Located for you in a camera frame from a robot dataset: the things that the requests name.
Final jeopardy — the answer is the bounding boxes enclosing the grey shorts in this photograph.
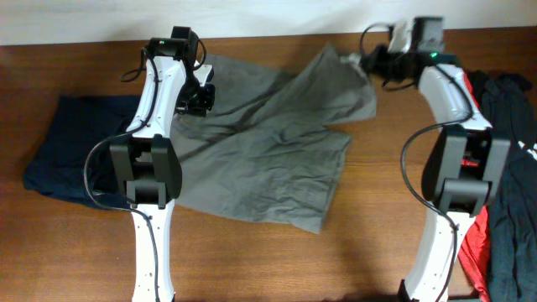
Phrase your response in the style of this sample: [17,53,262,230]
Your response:
[171,45,377,233]

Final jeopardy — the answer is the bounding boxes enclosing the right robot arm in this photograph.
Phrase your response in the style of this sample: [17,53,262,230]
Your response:
[359,17,510,301]

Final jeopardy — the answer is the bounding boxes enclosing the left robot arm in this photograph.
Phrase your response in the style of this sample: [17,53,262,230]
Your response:
[110,26,216,301]

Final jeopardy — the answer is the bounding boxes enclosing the black garment with white print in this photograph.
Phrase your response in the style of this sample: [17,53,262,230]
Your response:
[468,70,536,301]

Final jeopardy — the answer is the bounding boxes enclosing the dark navy folded garment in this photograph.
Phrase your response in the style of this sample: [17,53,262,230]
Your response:
[23,96,140,208]

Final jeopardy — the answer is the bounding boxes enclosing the red garment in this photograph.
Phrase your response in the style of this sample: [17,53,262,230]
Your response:
[456,69,493,302]

